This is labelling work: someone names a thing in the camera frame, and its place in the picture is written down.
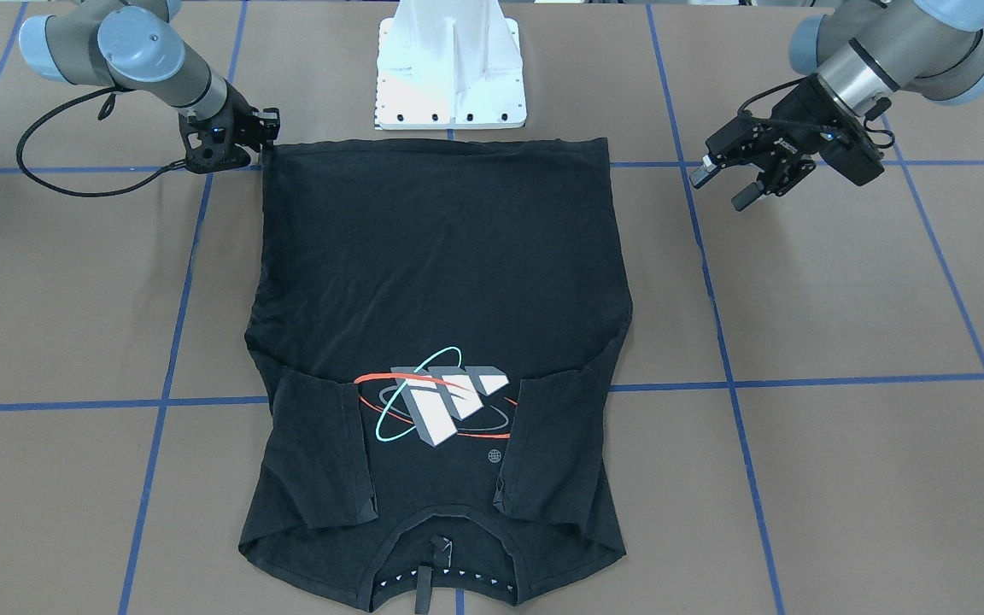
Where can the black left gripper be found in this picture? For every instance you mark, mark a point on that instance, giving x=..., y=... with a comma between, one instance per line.
x=793, y=119

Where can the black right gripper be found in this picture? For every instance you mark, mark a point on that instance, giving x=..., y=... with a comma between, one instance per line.
x=242, y=120

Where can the black printed t-shirt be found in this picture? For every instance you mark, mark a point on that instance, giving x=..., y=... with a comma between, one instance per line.
x=436, y=325

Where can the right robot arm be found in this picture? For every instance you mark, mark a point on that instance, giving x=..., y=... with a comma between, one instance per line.
x=132, y=46

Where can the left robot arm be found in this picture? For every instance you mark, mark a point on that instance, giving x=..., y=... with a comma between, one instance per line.
x=849, y=65

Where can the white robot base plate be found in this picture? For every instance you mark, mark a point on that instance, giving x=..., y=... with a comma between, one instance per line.
x=449, y=65

